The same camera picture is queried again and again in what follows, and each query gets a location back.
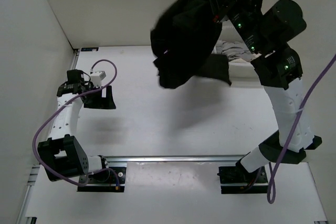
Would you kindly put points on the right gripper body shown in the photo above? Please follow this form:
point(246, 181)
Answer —
point(237, 9)

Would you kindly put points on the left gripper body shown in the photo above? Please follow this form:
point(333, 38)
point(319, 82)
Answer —
point(93, 97)

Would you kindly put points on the black trousers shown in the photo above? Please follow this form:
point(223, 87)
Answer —
point(182, 41)

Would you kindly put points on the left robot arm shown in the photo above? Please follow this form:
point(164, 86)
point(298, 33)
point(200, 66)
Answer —
point(61, 151)

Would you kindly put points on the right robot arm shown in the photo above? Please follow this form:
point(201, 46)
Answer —
point(279, 69)

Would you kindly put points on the small dark label sticker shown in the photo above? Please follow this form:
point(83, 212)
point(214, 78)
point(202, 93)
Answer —
point(89, 49)

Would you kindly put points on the grey garment in basket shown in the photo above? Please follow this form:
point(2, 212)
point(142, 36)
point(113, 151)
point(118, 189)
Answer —
point(234, 51)

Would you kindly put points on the white plastic laundry basket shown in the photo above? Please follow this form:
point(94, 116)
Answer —
point(240, 72)

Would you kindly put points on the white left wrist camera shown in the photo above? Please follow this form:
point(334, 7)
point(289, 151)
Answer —
point(97, 77)

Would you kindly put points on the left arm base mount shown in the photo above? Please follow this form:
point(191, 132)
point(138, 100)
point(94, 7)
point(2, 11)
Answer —
point(106, 181)

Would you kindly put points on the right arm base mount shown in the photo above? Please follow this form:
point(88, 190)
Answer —
point(233, 181)

